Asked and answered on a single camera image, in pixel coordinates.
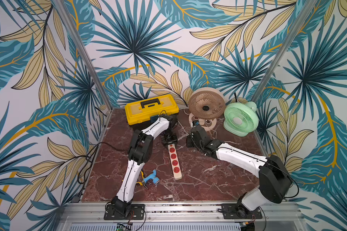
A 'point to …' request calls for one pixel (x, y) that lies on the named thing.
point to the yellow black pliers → (141, 183)
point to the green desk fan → (241, 119)
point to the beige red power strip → (175, 161)
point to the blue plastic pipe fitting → (155, 179)
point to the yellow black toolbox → (138, 114)
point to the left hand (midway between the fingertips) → (172, 148)
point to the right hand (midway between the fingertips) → (187, 136)
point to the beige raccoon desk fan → (206, 105)
